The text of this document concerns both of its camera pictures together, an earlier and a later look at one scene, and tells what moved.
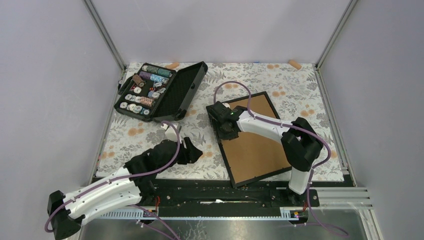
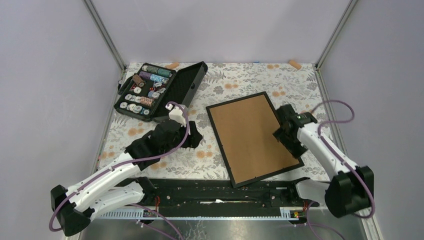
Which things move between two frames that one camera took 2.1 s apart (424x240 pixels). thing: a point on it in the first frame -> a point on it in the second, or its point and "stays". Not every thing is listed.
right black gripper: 233,135 -> 296,149
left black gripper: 190,154 -> 194,138
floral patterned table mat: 293,88 stays
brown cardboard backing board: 249,155 stays
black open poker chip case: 156,93 stays
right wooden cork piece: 294,64 stays
